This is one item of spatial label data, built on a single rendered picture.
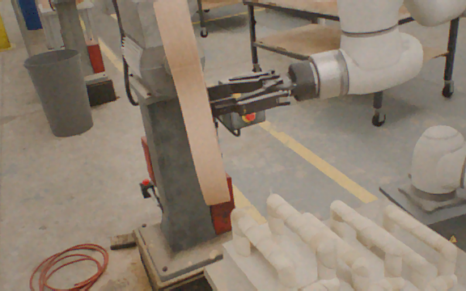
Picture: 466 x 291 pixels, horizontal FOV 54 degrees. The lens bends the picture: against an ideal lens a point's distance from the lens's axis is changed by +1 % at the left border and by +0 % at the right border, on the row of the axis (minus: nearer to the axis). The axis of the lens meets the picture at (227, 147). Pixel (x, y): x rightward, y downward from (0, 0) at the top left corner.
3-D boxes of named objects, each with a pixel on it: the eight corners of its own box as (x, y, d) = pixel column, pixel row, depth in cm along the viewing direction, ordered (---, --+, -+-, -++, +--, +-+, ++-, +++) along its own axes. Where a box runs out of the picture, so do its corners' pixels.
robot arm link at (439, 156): (418, 166, 177) (424, 115, 167) (469, 179, 166) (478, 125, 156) (403, 187, 166) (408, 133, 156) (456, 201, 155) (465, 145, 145)
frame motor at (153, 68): (124, 78, 200) (111, 18, 188) (181, 65, 209) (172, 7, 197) (149, 106, 166) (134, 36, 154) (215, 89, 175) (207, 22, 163)
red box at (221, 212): (198, 211, 244) (188, 152, 227) (219, 204, 247) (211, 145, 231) (216, 236, 223) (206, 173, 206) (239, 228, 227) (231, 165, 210)
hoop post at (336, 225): (327, 239, 105) (327, 206, 101) (338, 234, 107) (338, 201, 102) (336, 246, 103) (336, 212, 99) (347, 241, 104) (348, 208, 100)
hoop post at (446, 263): (433, 281, 101) (437, 249, 97) (442, 276, 102) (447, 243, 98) (445, 290, 99) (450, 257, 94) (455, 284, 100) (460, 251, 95)
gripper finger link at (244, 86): (279, 75, 87) (280, 73, 88) (224, 80, 91) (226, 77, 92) (281, 94, 89) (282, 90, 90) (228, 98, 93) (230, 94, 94)
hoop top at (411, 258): (354, 228, 108) (354, 217, 107) (364, 223, 109) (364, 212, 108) (420, 279, 92) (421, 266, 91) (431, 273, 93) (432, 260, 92)
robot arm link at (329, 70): (334, 85, 94) (306, 91, 94) (331, 43, 90) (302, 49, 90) (349, 102, 86) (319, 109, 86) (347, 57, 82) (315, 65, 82)
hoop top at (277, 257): (228, 221, 89) (226, 207, 88) (242, 215, 91) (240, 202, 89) (284, 283, 73) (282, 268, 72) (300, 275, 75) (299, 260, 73)
